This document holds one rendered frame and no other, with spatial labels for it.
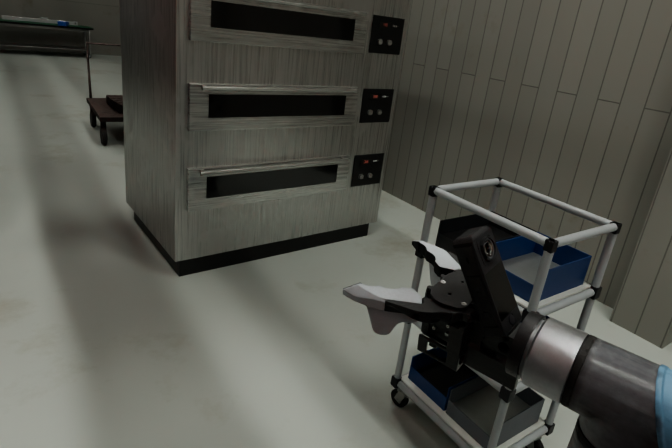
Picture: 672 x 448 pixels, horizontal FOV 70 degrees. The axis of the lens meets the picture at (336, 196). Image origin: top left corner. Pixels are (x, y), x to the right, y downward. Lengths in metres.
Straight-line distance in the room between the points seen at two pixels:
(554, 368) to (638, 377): 0.07
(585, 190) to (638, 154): 0.39
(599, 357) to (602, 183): 3.00
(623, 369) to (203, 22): 2.37
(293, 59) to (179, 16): 0.69
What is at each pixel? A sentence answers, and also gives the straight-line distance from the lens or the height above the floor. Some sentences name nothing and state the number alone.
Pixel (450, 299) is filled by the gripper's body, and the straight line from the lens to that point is 0.55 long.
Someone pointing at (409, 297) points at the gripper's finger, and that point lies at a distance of 0.55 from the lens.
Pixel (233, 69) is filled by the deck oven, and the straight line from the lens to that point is 2.72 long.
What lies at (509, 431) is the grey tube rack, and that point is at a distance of 2.05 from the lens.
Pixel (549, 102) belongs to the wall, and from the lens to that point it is 3.66.
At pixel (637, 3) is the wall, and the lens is 3.48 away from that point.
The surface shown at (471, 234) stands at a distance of 0.52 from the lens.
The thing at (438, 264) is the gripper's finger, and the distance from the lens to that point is 0.62.
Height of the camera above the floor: 1.51
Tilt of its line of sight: 20 degrees down
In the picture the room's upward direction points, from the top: 7 degrees clockwise
